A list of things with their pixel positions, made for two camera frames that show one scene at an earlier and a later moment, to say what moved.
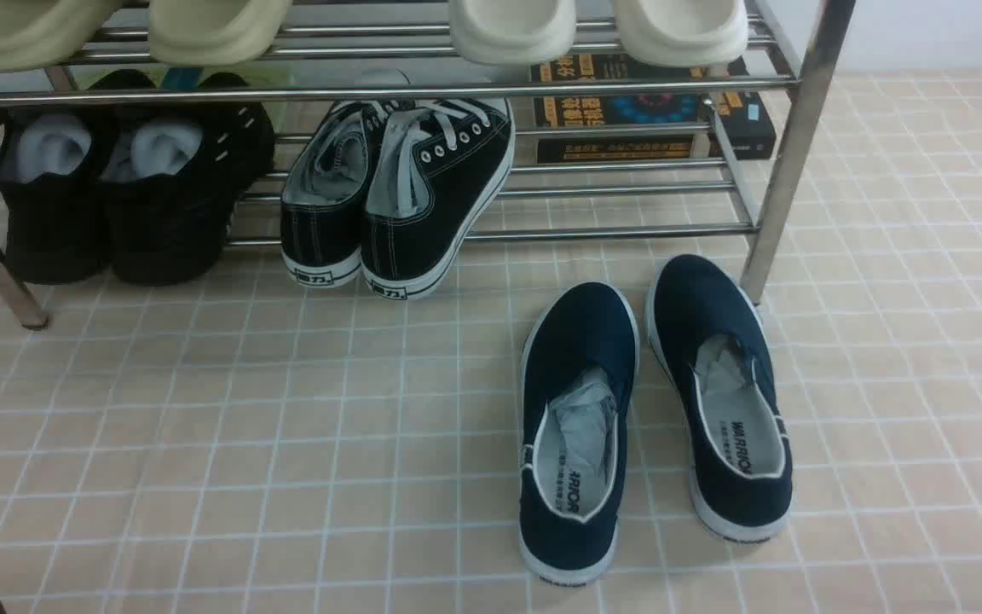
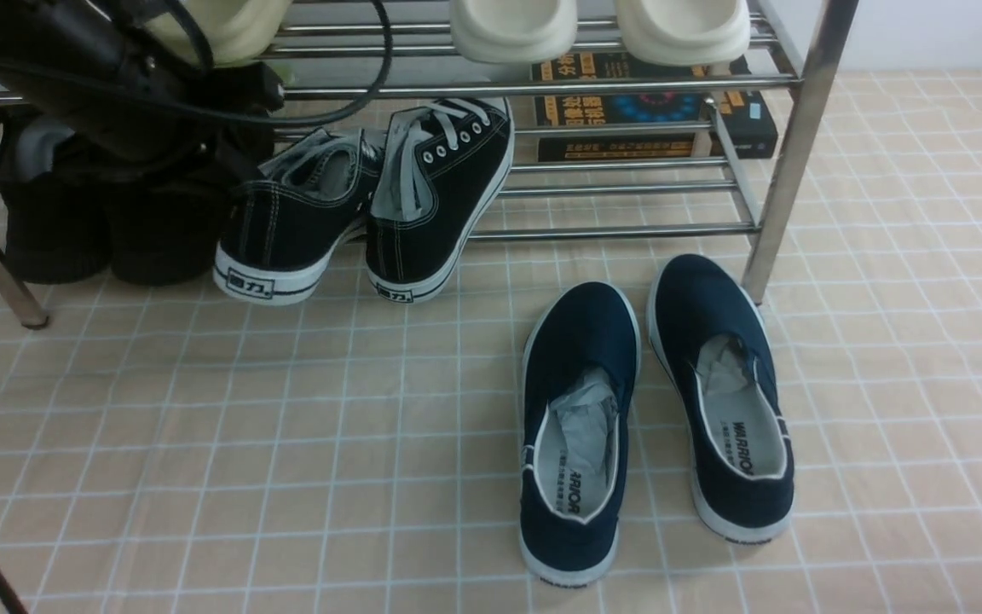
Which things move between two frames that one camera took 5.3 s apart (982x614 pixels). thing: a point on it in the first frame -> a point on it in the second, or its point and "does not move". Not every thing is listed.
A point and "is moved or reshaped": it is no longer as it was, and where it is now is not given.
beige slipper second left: (214, 32) does not move
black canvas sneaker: (431, 166) does not move
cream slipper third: (512, 31) does not move
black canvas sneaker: (325, 191) is moved or reshaped
